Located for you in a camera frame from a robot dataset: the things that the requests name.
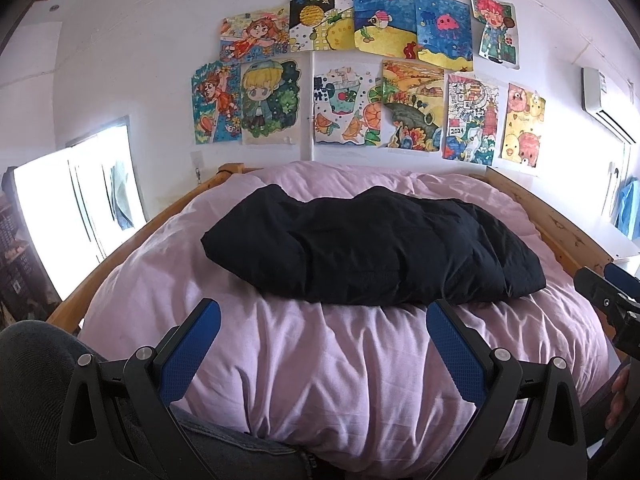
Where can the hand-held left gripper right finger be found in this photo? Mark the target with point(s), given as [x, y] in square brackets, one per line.
[457, 360]

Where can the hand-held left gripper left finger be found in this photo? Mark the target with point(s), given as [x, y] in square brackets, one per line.
[187, 355]

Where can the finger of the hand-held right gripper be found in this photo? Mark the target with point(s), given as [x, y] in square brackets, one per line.
[595, 287]
[622, 275]

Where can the black padded jacket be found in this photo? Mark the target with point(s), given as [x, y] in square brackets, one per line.
[375, 250]

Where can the person's right hand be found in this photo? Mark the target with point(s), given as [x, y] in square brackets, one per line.
[619, 395]

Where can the blue hanging cloth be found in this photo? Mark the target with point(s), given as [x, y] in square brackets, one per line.
[629, 210]

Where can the pink duvet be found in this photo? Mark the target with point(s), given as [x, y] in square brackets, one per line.
[325, 360]

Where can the person's left leg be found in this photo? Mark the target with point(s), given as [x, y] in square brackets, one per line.
[35, 360]

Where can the white air conditioner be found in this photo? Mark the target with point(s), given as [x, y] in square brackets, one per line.
[610, 105]

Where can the pigs and chicks drawing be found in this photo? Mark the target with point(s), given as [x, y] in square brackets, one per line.
[522, 127]

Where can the bright window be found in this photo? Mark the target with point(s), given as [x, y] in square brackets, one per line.
[65, 210]

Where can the dark cluttered shelf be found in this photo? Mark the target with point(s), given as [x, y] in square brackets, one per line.
[20, 260]

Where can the city and dragon drawing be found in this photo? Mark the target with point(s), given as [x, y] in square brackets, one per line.
[470, 120]

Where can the underwater orange-haired girl drawing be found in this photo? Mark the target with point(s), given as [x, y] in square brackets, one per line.
[215, 102]

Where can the landscape drawing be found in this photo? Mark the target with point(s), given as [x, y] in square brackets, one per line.
[412, 105]

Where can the blond boy drawing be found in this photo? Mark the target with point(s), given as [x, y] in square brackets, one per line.
[270, 100]

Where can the turtles and cup drawing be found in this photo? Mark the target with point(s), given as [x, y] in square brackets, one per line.
[347, 105]

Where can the red-haired character drawing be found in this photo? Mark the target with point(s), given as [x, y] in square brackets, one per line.
[495, 27]

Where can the pink jellyfish drawing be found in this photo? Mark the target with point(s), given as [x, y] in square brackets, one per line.
[445, 30]

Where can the swimming girl drawing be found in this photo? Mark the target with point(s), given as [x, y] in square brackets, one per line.
[252, 35]

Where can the fish on sand drawing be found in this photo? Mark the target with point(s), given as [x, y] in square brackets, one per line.
[382, 20]

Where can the pineapple drawing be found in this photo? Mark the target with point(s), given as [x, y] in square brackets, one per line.
[320, 15]

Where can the wooden bed frame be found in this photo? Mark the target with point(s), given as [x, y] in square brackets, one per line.
[555, 230]

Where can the white wall hanger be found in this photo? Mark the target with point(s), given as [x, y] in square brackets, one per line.
[615, 185]

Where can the small white wall hook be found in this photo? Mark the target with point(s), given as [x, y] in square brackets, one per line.
[198, 169]

